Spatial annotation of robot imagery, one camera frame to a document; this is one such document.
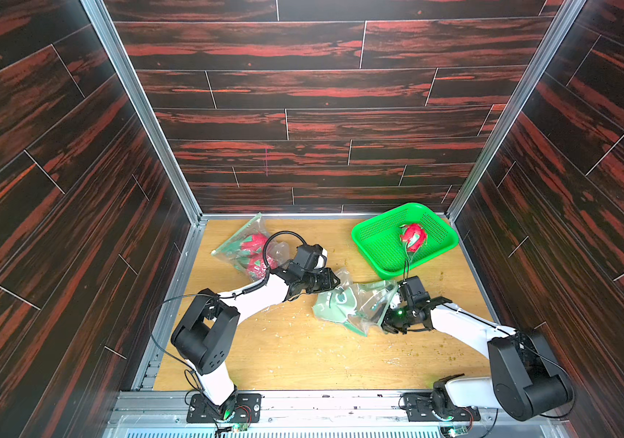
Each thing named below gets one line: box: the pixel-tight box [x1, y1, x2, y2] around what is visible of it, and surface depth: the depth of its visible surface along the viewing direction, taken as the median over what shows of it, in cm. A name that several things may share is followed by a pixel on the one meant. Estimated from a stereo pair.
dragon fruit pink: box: [399, 223, 428, 253], surface depth 104 cm
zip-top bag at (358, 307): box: [312, 267, 399, 337], surface depth 86 cm
